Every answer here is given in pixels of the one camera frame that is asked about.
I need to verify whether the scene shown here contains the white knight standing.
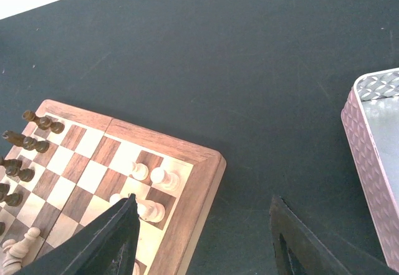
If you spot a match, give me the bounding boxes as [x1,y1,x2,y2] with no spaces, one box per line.
[137,200,165,223]

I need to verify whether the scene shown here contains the dark pawn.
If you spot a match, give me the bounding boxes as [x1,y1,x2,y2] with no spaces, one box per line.
[1,192,23,207]
[39,116,65,134]
[6,166,35,182]
[22,137,50,153]

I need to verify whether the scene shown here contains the wooden chess board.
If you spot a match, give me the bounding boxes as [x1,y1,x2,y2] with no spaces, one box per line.
[1,100,226,274]

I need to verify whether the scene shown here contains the right metal tray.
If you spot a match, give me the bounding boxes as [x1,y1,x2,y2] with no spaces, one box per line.
[341,68,398,270]

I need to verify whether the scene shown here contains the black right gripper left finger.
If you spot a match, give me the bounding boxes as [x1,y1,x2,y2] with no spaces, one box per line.
[17,194,140,274]

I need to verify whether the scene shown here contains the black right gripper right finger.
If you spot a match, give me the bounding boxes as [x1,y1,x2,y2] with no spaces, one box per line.
[269,196,396,274]

